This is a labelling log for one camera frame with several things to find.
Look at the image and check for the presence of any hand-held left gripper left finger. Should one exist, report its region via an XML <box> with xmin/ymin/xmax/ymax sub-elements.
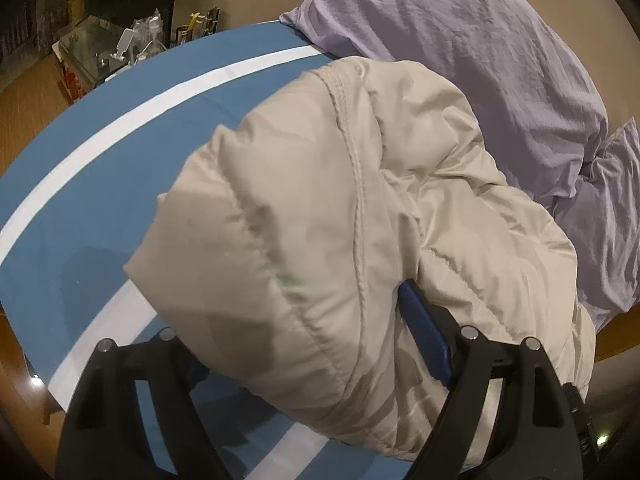
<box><xmin>54</xmin><ymin>329</ymin><xmax>221</xmax><ymax>480</ymax></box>

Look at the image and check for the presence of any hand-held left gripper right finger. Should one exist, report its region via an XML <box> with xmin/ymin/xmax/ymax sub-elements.
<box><xmin>399</xmin><ymin>279</ymin><xmax>601</xmax><ymax>480</ymax></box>

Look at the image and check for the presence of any beige puffer jacket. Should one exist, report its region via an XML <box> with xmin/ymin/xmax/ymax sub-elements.
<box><xmin>123</xmin><ymin>55</ymin><xmax>597</xmax><ymax>463</ymax></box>

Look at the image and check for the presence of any blue white-striped bed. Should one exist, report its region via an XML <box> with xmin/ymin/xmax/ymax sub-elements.
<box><xmin>0</xmin><ymin>20</ymin><xmax>351</xmax><ymax>480</ymax></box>

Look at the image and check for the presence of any small lilac pillow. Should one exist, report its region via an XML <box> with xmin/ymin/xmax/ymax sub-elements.
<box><xmin>552</xmin><ymin>117</ymin><xmax>640</xmax><ymax>331</ymax></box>

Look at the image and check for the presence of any large lilac pillow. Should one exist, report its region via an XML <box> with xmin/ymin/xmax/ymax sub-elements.
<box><xmin>279</xmin><ymin>0</ymin><xmax>608</xmax><ymax>211</ymax></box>

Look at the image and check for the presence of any red box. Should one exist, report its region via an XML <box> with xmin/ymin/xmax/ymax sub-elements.
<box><xmin>62</xmin><ymin>62</ymin><xmax>88</xmax><ymax>98</ymax></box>

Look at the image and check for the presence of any white phone stand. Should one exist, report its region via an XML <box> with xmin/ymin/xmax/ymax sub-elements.
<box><xmin>111</xmin><ymin>27</ymin><xmax>138</xmax><ymax>61</ymax></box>

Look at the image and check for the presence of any glass side table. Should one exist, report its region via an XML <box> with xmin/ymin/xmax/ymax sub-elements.
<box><xmin>51</xmin><ymin>15</ymin><xmax>171</xmax><ymax>83</ymax></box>

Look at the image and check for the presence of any clear plastic bag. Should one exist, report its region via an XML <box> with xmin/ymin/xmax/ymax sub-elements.
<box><xmin>131</xmin><ymin>8</ymin><xmax>168</xmax><ymax>56</ymax></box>

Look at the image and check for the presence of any cluster of small bottles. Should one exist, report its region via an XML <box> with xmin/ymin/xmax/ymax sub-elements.
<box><xmin>172</xmin><ymin>7</ymin><xmax>221</xmax><ymax>43</ymax></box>

